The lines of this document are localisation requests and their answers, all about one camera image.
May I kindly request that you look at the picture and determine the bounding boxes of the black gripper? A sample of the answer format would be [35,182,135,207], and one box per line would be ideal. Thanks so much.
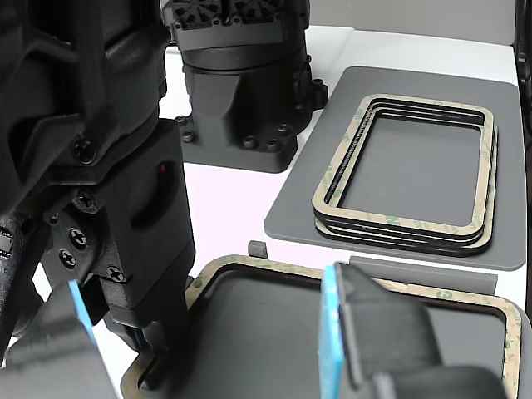
[43,120,196,392]

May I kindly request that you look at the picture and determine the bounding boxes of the grey holder plate with ridges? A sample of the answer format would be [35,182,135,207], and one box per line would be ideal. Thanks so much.
[120,239,532,399]

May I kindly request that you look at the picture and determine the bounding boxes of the dark enclosure side panel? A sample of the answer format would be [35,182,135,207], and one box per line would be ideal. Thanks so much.
[514,0,532,146]

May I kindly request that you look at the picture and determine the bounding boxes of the grey flat tray plate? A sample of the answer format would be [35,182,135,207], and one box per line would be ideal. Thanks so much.
[264,65,525,273]

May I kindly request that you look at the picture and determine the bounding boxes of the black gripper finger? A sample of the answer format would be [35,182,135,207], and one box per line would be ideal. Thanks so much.
[319,261,512,399]
[0,278,121,399]

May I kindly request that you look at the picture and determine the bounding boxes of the tan rectangular frame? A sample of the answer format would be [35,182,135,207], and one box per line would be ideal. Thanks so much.
[310,94,499,232]
[120,254,524,399]
[312,99,499,242]
[314,124,498,257]

